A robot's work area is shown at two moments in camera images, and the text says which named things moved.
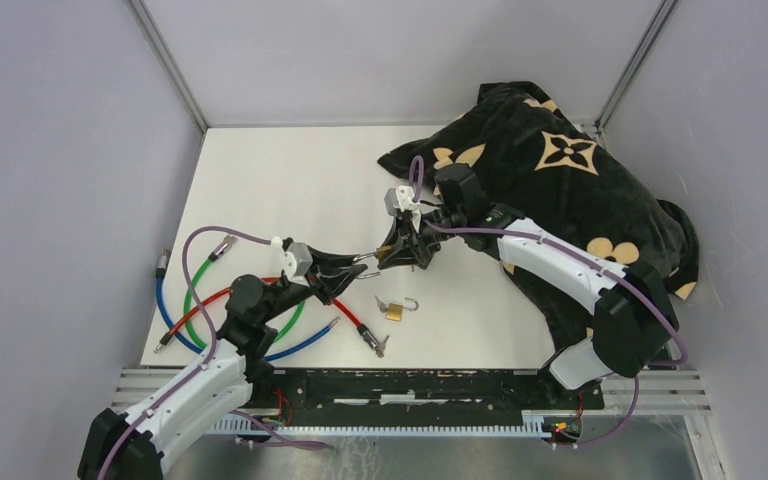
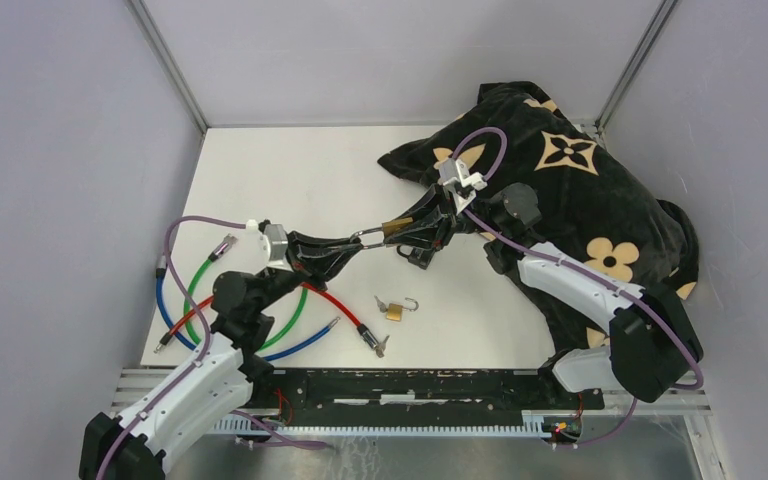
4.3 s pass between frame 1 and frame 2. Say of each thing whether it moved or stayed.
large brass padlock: moved
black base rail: stayed
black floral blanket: stayed
